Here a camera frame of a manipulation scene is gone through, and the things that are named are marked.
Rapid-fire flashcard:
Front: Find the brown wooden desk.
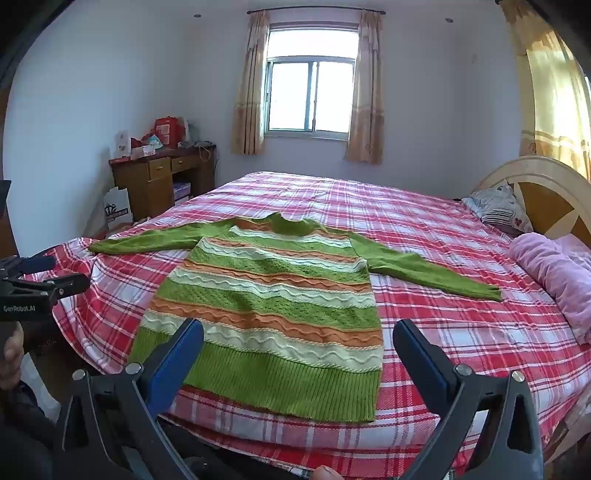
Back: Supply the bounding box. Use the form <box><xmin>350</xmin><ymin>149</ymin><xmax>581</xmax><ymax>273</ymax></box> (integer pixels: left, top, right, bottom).
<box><xmin>109</xmin><ymin>144</ymin><xmax>218</xmax><ymax>221</ymax></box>

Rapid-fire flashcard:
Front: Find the red and white packet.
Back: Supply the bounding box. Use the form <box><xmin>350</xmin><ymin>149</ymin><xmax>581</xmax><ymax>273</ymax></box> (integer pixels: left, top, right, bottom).
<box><xmin>130</xmin><ymin>134</ymin><xmax>163</xmax><ymax>158</ymax></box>

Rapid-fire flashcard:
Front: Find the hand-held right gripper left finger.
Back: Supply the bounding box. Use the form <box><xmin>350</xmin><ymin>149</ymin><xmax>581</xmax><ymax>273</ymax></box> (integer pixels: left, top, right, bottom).
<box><xmin>53</xmin><ymin>318</ymin><xmax>206</xmax><ymax>480</ymax></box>

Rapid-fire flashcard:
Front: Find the green striped knit sweater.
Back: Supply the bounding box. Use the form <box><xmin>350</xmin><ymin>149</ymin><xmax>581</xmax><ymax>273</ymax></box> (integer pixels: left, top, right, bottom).
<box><xmin>88</xmin><ymin>212</ymin><xmax>503</xmax><ymax>424</ymax></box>

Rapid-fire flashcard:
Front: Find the sliding glass window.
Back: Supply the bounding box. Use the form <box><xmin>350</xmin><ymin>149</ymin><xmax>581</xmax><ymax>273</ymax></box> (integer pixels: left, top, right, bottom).
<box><xmin>264</xmin><ymin>25</ymin><xmax>358</xmax><ymax>139</ymax></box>

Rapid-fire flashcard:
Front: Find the patterned grey pillow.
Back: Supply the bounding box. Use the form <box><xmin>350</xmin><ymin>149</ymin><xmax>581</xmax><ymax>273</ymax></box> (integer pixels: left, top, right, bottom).
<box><xmin>462</xmin><ymin>181</ymin><xmax>534</xmax><ymax>237</ymax></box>

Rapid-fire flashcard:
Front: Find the red plaid bed sheet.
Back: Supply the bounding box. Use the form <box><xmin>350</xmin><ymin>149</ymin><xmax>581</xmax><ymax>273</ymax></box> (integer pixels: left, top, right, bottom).
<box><xmin>23</xmin><ymin>172</ymin><xmax>591</xmax><ymax>478</ymax></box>

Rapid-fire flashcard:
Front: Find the white paper bag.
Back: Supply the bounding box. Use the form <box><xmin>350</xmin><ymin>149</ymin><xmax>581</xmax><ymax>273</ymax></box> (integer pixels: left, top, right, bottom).
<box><xmin>102</xmin><ymin>186</ymin><xmax>134</xmax><ymax>232</ymax></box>

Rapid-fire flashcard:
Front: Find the person's left forearm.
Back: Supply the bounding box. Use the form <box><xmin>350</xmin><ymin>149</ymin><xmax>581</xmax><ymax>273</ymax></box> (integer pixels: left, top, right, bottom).
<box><xmin>0</xmin><ymin>374</ymin><xmax>63</xmax><ymax>480</ymax></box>

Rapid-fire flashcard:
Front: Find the yellow sheer curtain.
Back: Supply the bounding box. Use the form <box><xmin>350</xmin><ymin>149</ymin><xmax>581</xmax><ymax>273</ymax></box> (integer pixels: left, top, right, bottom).
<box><xmin>501</xmin><ymin>0</ymin><xmax>591</xmax><ymax>183</ymax></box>

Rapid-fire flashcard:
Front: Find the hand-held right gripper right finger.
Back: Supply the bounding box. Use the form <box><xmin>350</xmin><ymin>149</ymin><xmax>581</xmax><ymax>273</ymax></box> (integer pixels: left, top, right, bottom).
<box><xmin>392</xmin><ymin>318</ymin><xmax>546</xmax><ymax>480</ymax></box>

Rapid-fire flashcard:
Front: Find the person's left hand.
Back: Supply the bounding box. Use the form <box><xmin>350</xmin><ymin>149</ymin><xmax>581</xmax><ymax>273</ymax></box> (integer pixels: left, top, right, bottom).
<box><xmin>0</xmin><ymin>323</ymin><xmax>26</xmax><ymax>384</ymax></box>

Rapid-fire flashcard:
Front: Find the wooden bed headboard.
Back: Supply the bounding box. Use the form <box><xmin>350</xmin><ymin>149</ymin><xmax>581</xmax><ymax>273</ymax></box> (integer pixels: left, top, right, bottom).
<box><xmin>471</xmin><ymin>156</ymin><xmax>591</xmax><ymax>252</ymax></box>

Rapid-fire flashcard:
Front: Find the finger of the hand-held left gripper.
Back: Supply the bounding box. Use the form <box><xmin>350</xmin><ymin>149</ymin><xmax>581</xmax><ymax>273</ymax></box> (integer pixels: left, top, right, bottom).
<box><xmin>0</xmin><ymin>273</ymin><xmax>91</xmax><ymax>303</ymax></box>
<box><xmin>0</xmin><ymin>255</ymin><xmax>57</xmax><ymax>278</ymax></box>

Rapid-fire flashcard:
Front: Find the pink blanket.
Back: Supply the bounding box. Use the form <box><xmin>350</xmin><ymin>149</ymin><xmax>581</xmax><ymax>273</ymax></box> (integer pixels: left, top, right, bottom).
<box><xmin>508</xmin><ymin>232</ymin><xmax>591</xmax><ymax>344</ymax></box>

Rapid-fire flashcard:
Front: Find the beige patterned curtain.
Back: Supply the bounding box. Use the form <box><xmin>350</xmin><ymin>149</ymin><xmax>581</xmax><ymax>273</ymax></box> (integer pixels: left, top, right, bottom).
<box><xmin>344</xmin><ymin>10</ymin><xmax>386</xmax><ymax>165</ymax></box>
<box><xmin>231</xmin><ymin>10</ymin><xmax>271</xmax><ymax>156</ymax></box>

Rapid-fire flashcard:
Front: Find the dark curtain rod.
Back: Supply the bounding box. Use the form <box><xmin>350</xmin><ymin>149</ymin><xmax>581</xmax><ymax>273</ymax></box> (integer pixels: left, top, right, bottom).
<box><xmin>246</xmin><ymin>8</ymin><xmax>386</xmax><ymax>16</ymax></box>

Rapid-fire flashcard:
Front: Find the red gift box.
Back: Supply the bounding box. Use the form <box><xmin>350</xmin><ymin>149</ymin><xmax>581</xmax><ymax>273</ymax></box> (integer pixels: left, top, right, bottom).
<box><xmin>154</xmin><ymin>116</ymin><xmax>188</xmax><ymax>149</ymax></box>

